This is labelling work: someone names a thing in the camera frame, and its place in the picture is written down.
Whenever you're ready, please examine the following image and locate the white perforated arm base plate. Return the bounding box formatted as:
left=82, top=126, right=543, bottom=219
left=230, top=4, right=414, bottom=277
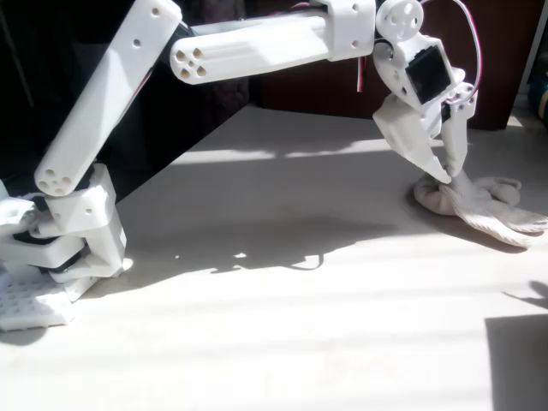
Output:
left=0, top=273, right=76, bottom=333

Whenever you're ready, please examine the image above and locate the cream knitted work glove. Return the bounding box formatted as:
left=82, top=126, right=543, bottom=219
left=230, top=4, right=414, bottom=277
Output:
left=413, top=170, right=548, bottom=248

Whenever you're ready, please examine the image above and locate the dark patterned curtain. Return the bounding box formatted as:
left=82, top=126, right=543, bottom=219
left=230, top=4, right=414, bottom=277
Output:
left=200, top=0, right=250, bottom=125

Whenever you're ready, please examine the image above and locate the white door frame strip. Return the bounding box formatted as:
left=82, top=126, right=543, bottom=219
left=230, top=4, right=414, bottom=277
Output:
left=515, top=0, right=548, bottom=102

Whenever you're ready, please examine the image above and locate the red black white servo cable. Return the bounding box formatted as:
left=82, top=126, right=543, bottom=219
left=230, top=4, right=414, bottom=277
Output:
left=355, top=0, right=483, bottom=106

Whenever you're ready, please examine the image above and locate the dark brown wooden cabinet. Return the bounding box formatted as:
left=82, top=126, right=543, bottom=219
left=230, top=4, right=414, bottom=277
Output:
left=247, top=0, right=545, bottom=132

